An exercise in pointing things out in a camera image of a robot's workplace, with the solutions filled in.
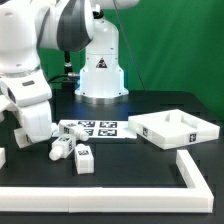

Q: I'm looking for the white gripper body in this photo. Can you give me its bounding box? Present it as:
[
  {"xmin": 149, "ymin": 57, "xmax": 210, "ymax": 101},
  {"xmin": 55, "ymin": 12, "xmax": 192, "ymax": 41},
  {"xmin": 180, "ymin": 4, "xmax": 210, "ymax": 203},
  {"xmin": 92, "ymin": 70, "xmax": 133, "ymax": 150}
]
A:
[{"xmin": 0, "ymin": 70, "xmax": 52, "ymax": 144}]

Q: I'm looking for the white square tabletop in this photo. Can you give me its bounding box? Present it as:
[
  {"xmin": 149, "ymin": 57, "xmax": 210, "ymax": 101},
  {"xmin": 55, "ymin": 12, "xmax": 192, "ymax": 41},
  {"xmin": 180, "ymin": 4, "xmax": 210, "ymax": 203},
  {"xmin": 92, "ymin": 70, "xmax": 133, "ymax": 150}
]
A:
[{"xmin": 128, "ymin": 109, "xmax": 220, "ymax": 150}]

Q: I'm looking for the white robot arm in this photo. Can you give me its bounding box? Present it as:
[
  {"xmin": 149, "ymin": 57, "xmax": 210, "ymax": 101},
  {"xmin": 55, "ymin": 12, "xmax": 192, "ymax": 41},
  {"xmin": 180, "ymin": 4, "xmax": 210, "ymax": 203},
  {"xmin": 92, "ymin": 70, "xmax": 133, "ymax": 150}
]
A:
[{"xmin": 0, "ymin": 0, "xmax": 140, "ymax": 148}]

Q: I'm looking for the white block at left edge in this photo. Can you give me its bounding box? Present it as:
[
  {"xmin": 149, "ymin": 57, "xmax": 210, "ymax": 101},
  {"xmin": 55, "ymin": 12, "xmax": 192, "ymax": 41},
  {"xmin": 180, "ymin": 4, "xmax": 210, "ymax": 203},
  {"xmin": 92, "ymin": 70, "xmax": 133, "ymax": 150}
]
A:
[{"xmin": 0, "ymin": 148, "xmax": 6, "ymax": 169}]

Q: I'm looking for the paper sheet with markers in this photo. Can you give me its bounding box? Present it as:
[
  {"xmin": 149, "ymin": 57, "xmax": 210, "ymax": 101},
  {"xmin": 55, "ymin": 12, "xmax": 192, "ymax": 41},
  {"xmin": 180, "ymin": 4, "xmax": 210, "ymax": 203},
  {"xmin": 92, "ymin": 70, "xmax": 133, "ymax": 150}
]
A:
[{"xmin": 53, "ymin": 120, "xmax": 137, "ymax": 139}]

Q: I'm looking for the white L-shaped fence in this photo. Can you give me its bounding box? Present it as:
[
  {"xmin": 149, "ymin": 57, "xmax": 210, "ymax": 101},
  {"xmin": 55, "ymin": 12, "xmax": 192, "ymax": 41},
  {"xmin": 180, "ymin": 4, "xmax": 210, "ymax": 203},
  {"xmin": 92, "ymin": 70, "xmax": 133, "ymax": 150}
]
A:
[{"xmin": 0, "ymin": 150, "xmax": 214, "ymax": 213}]

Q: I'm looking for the black cable at base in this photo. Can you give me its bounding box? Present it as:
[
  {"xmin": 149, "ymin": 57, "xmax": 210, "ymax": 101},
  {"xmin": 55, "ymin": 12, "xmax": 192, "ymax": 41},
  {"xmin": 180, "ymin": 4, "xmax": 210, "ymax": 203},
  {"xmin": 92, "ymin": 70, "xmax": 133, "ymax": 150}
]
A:
[{"xmin": 46, "ymin": 73, "xmax": 80, "ymax": 84}]

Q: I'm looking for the black camera on stand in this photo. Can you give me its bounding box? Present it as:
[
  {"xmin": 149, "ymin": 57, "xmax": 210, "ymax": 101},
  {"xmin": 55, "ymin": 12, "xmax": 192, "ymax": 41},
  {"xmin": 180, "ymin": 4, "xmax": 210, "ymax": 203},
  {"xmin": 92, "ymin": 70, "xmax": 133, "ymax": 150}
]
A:
[{"xmin": 64, "ymin": 51, "xmax": 72, "ymax": 88}]

